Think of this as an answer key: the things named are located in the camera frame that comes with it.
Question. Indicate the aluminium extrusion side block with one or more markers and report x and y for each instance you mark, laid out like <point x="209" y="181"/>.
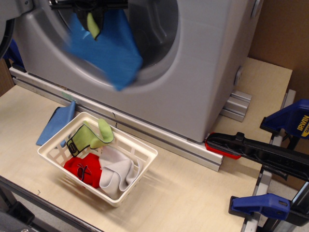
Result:
<point x="236" y="106"/>

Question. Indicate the black and red bar clamp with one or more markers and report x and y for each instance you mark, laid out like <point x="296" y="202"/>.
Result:
<point x="276" y="159"/>

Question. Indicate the light grey cloth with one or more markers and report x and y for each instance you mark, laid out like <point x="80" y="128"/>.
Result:
<point x="117" y="172"/>

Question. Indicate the grey toy washing machine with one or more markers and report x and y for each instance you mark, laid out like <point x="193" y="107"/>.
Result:
<point x="193" y="53"/>

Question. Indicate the black metal table frame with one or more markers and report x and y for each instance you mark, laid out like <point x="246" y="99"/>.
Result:
<point x="23" y="211"/>

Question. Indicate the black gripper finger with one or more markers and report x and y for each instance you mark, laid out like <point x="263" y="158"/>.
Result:
<point x="82" y="17"/>
<point x="98" y="15"/>

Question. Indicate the blue Irwin clamp upper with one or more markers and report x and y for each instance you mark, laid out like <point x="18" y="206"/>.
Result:
<point x="294" y="119"/>

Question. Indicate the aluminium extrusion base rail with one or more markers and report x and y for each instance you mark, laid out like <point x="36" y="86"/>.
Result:
<point x="194" y="151"/>

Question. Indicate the red cloth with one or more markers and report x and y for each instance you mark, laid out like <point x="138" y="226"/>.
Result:
<point x="86" y="169"/>

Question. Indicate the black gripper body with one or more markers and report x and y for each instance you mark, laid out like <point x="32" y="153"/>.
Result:
<point x="89" y="4"/>

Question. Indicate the light blue cloth on table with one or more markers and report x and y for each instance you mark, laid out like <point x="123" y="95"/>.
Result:
<point x="60" y="118"/>

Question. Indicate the blue clamp lower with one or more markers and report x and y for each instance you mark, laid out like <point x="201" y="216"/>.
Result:
<point x="269" y="205"/>

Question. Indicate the large blue cloth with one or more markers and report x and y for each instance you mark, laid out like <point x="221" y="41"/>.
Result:
<point x="114" y="52"/>

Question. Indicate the green cloth in basket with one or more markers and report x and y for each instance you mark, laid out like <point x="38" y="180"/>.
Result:
<point x="85" y="137"/>

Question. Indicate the green cloth with black trim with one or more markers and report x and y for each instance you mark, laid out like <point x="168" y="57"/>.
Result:
<point x="92" y="26"/>

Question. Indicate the brown cardboard panel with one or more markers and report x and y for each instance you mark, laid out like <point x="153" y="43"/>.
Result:
<point x="282" y="38"/>

